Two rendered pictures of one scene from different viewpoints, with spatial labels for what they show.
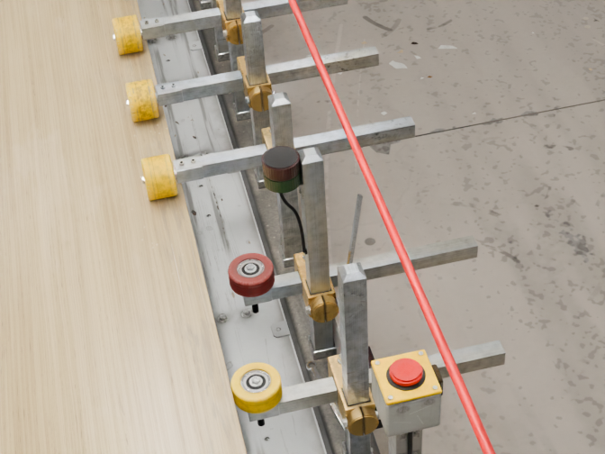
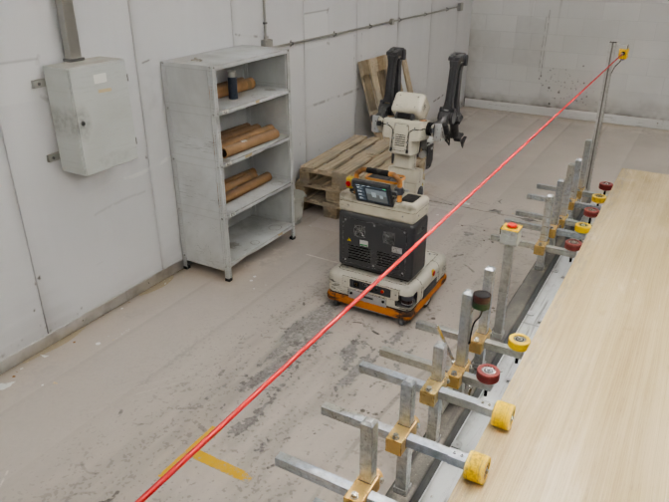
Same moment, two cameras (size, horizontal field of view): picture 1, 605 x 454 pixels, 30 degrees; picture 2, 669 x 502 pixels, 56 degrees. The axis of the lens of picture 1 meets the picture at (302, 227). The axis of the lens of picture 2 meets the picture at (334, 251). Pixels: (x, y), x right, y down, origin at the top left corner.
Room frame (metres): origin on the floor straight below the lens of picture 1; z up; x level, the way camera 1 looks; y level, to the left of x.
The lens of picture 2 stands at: (3.14, 0.86, 2.24)
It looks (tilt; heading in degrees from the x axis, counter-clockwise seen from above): 26 degrees down; 220
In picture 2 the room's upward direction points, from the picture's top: straight up
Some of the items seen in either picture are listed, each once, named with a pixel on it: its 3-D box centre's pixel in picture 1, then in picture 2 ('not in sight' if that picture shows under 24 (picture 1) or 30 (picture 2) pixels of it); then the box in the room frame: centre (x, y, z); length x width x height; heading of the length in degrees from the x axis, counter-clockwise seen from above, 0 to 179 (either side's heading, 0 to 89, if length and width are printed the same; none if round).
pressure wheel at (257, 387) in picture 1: (258, 401); (518, 350); (1.15, 0.09, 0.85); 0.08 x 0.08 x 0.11
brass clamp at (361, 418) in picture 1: (352, 394); (480, 339); (1.16, -0.06, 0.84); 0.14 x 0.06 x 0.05; 10
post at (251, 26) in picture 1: (260, 113); (404, 444); (1.87, 0.07, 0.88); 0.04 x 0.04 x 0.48; 10
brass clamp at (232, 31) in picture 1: (232, 19); (363, 490); (2.14, 0.12, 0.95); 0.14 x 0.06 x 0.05; 10
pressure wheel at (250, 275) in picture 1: (253, 288); (487, 381); (1.40, 0.10, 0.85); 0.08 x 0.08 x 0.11
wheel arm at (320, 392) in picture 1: (376, 380); (467, 339); (1.18, -0.10, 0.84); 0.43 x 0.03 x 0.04; 100
